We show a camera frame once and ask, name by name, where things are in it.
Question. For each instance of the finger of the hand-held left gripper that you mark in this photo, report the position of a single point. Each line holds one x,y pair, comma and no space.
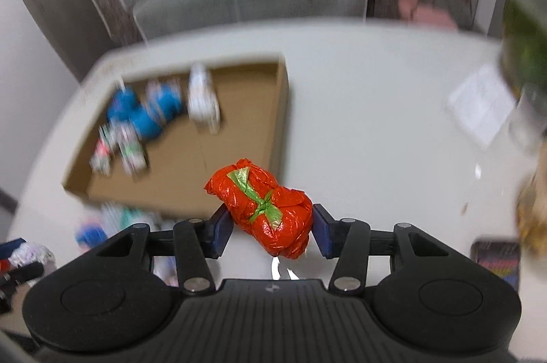
25,273
12,246

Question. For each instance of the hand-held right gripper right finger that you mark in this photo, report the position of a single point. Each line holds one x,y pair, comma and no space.
322,232

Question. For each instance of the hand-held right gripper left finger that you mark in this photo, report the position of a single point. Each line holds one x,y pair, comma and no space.
222,232

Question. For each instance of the red plastic bag bundle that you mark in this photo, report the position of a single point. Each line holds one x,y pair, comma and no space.
256,226

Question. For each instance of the pink fluffy ball blue hat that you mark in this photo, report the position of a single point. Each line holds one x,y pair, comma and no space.
92,237

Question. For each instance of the shallow cardboard box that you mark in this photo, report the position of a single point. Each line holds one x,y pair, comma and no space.
179,162

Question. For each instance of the bubble wrap bundle teal tie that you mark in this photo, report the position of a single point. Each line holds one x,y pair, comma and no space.
128,215

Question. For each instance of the white printed bundle green tie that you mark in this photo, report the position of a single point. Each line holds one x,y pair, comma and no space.
132,151

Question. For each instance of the blue knit bundle beige tie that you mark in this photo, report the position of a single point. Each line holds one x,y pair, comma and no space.
156,119

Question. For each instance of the white printed bundle pink tie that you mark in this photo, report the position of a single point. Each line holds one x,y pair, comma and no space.
102,151

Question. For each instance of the white roll beige tie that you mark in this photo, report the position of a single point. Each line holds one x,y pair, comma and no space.
203,98

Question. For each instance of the blue knit bundle pink tie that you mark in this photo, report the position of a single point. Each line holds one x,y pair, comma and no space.
124,104

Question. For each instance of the black smartphone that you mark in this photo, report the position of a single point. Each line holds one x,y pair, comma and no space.
495,262

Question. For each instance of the white paper sheet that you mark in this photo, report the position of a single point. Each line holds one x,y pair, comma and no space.
480,104

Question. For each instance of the yellow beaded object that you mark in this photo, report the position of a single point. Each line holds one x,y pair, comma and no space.
532,217

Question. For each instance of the clear glass container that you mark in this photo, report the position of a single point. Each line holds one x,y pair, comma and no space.
525,123

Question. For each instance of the glass fish tank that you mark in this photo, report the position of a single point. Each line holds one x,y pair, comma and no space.
525,33

